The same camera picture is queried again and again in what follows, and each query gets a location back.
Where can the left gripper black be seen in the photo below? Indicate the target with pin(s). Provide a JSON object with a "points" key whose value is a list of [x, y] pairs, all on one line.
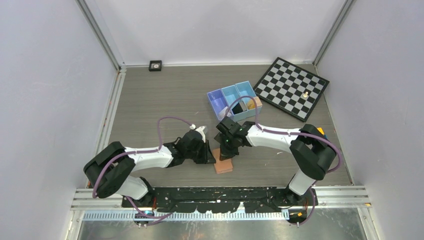
{"points": [[207, 157]]}

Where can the middle light blue bin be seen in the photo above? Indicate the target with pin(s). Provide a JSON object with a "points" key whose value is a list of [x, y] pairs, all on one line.
{"points": [[231, 94]]}

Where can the light blue bin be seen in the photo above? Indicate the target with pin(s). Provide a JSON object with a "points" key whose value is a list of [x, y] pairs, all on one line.
{"points": [[245, 89], [231, 94]]}

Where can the brown leather card holder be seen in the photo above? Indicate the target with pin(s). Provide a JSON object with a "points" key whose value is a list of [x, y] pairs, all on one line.
{"points": [[221, 166]]}

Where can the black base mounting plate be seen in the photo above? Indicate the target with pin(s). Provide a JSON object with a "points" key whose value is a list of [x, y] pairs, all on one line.
{"points": [[265, 199]]}

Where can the tan card right bin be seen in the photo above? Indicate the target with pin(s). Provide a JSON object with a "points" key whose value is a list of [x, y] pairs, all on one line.
{"points": [[254, 103]]}

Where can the blue yellow toy car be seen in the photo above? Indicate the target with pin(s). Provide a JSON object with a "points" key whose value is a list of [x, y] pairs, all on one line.
{"points": [[322, 132]]}

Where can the right light blue bin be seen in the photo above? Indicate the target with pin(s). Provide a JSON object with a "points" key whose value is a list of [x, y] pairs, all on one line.
{"points": [[245, 89]]}

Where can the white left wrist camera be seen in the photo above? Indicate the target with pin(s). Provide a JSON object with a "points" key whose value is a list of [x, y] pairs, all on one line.
{"points": [[201, 129]]}

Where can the purple plastic bin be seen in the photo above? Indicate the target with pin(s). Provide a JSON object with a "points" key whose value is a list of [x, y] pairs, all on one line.
{"points": [[218, 103]]}

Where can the aluminium rail frame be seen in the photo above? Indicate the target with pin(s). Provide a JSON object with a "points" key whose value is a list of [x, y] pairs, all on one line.
{"points": [[340, 203]]}

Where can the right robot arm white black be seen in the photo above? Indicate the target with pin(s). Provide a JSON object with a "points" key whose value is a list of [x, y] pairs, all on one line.
{"points": [[313, 153]]}

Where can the small black square device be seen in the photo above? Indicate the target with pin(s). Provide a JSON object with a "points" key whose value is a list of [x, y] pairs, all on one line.
{"points": [[155, 66]]}

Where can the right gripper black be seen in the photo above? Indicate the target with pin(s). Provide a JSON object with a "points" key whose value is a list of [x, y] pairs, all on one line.
{"points": [[225, 153]]}

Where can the black white chessboard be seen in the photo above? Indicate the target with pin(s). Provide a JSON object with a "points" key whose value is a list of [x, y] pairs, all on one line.
{"points": [[283, 84]]}

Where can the black card middle bin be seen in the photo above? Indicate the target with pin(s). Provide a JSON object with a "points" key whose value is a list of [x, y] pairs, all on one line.
{"points": [[238, 108]]}

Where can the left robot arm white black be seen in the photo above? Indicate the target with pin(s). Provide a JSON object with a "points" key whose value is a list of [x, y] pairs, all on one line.
{"points": [[110, 171]]}

